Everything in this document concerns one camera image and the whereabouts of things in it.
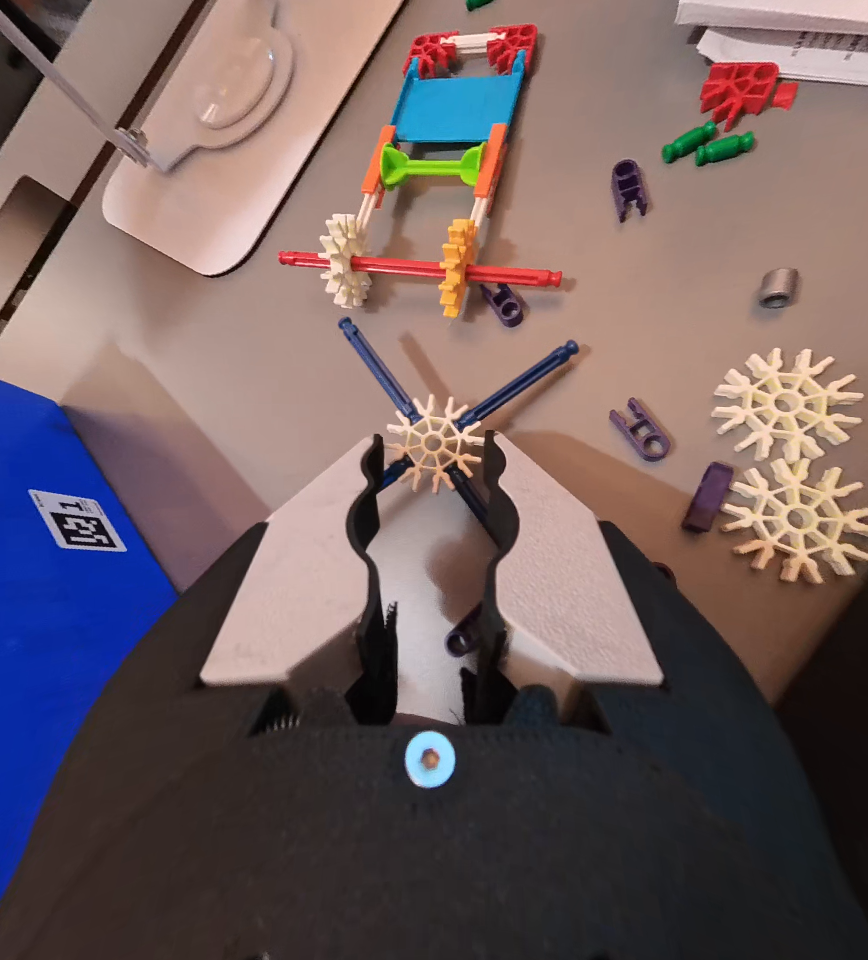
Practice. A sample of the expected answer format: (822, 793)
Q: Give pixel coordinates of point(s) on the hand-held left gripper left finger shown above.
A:
(284, 592)

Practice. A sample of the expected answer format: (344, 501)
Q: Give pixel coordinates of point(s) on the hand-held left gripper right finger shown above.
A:
(576, 600)

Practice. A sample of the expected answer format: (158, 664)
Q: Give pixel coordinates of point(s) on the blue plastic rod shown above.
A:
(471, 501)
(395, 474)
(374, 364)
(524, 379)

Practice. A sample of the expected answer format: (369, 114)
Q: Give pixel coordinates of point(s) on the small white snowflake connector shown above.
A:
(434, 418)

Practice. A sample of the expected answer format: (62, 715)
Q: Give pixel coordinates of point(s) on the large white snowflake connector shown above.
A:
(813, 520)
(798, 405)

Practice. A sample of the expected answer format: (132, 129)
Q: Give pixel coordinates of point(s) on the blue plastic bin with tag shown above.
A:
(29, 637)

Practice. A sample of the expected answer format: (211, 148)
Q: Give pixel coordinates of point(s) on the red fan connector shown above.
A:
(713, 96)

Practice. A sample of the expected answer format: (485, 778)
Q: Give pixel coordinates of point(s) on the small red connector piece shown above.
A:
(785, 94)

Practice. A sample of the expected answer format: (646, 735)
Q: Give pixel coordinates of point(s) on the white printed paper booklet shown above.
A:
(854, 64)

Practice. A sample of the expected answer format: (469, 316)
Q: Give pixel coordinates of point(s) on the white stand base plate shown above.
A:
(201, 210)

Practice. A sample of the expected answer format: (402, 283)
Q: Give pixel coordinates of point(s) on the colourful toy car frame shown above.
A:
(456, 109)

